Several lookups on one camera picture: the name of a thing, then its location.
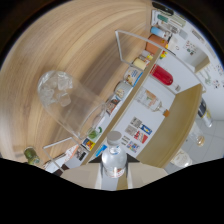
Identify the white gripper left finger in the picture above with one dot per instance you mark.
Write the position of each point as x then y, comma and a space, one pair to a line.
85, 175

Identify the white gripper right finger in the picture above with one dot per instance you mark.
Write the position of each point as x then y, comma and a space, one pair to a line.
145, 173

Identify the clear bottle with red label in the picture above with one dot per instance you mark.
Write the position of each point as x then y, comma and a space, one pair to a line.
114, 158

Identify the orange patterned paper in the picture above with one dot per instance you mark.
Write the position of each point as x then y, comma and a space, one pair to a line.
70, 152

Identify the green mug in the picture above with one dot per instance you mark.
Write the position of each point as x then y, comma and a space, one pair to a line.
94, 133

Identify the white-framed wooden two-tier rack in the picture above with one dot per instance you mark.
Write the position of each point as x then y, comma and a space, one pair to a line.
173, 123

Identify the glass jar with cork lid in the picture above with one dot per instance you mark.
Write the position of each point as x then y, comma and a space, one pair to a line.
196, 135

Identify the clear bottle with orange cap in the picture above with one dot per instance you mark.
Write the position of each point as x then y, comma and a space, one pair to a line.
150, 101

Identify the clear glass with ice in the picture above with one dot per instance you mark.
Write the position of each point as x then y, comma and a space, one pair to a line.
71, 103

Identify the yellow mug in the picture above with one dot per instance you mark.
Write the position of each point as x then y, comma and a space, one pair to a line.
139, 64

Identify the orange basket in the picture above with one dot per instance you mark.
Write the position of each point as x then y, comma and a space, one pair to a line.
157, 44

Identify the white bottle with blue base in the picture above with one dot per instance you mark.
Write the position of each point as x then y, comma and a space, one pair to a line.
157, 32

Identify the black kettle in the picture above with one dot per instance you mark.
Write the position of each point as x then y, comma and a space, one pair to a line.
162, 8

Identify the blue yellow wall poster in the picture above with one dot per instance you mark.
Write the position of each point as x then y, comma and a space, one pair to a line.
146, 129

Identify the wooden wall shelf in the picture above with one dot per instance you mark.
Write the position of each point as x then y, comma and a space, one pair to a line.
201, 61

